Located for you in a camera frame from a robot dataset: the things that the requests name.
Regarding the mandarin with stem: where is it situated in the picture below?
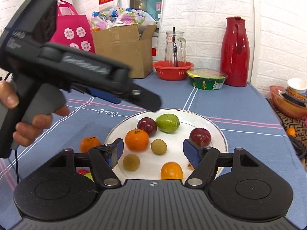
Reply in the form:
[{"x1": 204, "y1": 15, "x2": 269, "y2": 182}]
[{"x1": 79, "y1": 136, "x2": 101, "y2": 153}]

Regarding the small green jujube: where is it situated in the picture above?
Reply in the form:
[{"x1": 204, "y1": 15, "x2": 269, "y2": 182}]
[{"x1": 84, "y1": 172, "x2": 94, "y2": 182}]

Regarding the red cherry tomato fruit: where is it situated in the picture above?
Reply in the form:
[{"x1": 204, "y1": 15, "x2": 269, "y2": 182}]
[{"x1": 77, "y1": 169, "x2": 89, "y2": 176}]

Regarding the dark red plum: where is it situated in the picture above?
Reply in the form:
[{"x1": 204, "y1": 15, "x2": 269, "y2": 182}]
[
  {"x1": 137, "y1": 117, "x2": 158, "y2": 136},
  {"x1": 189, "y1": 128, "x2": 211, "y2": 147}
]

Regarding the brown longan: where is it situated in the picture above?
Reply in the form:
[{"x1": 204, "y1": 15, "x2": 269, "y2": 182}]
[
  {"x1": 150, "y1": 139, "x2": 167, "y2": 155},
  {"x1": 123, "y1": 154, "x2": 140, "y2": 171}
]

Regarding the yellow orange kumquat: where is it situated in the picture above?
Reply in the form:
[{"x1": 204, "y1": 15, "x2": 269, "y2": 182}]
[{"x1": 160, "y1": 162, "x2": 183, "y2": 180}]

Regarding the orange mandarin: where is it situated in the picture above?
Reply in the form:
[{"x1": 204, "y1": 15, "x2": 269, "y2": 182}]
[{"x1": 125, "y1": 129, "x2": 149, "y2": 152}]

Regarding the large green jujube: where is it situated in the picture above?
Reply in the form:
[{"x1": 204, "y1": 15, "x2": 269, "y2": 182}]
[{"x1": 156, "y1": 114, "x2": 180, "y2": 133}]

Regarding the red plastic basket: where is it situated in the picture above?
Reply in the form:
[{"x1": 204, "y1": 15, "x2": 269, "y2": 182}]
[{"x1": 152, "y1": 61, "x2": 194, "y2": 81}]

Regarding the pink tote bag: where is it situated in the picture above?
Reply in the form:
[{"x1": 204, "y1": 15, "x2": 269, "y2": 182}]
[{"x1": 50, "y1": 0, "x2": 95, "y2": 53}]

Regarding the white plate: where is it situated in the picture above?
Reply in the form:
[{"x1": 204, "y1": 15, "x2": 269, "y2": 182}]
[{"x1": 105, "y1": 109, "x2": 229, "y2": 183}]

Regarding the cardboard box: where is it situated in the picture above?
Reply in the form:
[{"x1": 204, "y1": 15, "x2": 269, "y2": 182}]
[{"x1": 92, "y1": 25, "x2": 157, "y2": 78}]

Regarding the black straw in pitcher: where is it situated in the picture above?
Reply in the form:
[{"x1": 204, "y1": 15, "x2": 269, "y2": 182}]
[{"x1": 172, "y1": 26, "x2": 178, "y2": 67}]

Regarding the blue checked tablecloth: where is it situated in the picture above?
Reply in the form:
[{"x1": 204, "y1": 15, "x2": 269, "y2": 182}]
[{"x1": 1, "y1": 74, "x2": 306, "y2": 229}]

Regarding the glass pitcher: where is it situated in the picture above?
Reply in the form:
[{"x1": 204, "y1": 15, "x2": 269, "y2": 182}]
[{"x1": 164, "y1": 28, "x2": 187, "y2": 67}]

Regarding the green instant noodle bowl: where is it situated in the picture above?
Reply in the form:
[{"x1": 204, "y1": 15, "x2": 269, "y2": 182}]
[{"x1": 186, "y1": 68, "x2": 228, "y2": 90}]

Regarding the floral cloth in box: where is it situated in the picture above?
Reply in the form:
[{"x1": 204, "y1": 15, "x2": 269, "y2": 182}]
[{"x1": 90, "y1": 8, "x2": 157, "y2": 34}]

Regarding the small orange on side table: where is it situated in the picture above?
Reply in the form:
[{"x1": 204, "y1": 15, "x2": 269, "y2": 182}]
[{"x1": 286, "y1": 128, "x2": 296, "y2": 137}]

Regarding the orange bowl stack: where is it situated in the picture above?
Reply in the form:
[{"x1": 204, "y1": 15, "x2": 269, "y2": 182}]
[{"x1": 270, "y1": 85, "x2": 306, "y2": 119}]

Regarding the red thermos jug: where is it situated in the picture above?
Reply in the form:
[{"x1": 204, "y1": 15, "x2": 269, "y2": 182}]
[{"x1": 220, "y1": 17, "x2": 250, "y2": 87}]

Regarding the white cup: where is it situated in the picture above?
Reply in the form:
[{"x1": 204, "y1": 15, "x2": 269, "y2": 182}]
[{"x1": 287, "y1": 77, "x2": 307, "y2": 94}]

